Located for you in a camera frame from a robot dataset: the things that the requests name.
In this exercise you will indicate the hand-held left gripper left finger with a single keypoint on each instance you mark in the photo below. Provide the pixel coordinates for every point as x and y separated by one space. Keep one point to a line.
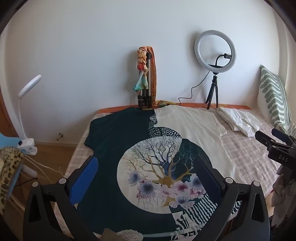
84 178

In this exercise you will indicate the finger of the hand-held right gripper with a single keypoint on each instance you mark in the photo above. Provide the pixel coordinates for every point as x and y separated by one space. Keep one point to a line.
263 138
278 134

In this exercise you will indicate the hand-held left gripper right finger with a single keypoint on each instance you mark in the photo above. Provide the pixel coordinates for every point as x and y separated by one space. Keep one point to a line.
209 180

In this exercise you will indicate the dark green white tree-print t-shirt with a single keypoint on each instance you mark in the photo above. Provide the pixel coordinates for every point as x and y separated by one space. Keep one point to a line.
111 139

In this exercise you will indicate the beige checked blanket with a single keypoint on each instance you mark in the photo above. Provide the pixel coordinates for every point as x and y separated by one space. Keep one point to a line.
249 157

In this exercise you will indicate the white folded cloth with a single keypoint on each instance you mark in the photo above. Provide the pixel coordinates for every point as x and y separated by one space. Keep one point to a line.
238 120

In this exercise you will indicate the green striped white pillow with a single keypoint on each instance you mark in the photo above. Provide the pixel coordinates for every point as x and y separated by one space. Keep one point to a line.
272 97

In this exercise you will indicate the pale patterned cloth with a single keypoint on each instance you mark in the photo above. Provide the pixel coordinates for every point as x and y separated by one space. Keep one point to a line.
281 192

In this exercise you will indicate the small black tripod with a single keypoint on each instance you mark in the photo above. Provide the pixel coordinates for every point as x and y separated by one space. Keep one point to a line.
214 88

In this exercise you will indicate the white fluffy cloth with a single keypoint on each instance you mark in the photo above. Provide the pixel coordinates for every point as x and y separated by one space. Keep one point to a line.
129 235

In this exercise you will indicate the leopard print cloth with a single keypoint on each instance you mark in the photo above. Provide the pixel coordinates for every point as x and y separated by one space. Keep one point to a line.
9 166

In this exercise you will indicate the light blue chair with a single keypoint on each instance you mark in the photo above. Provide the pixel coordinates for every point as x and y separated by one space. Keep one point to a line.
7 141

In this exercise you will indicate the wooden door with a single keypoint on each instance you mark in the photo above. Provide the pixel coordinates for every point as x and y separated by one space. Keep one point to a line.
4 115

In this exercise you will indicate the white clip desk lamp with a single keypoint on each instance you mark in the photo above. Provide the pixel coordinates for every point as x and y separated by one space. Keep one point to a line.
30 84

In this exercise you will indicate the braided colourful scarf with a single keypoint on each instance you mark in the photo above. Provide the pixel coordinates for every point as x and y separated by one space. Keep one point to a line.
142 81

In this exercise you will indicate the orange scarf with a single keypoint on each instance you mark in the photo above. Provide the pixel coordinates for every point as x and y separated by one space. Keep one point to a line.
155 76

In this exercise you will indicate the folded silver tripod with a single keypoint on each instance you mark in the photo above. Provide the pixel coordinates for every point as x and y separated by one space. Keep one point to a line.
150 76

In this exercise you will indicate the small metal wall fitting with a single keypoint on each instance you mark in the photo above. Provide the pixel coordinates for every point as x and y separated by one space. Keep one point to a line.
60 136

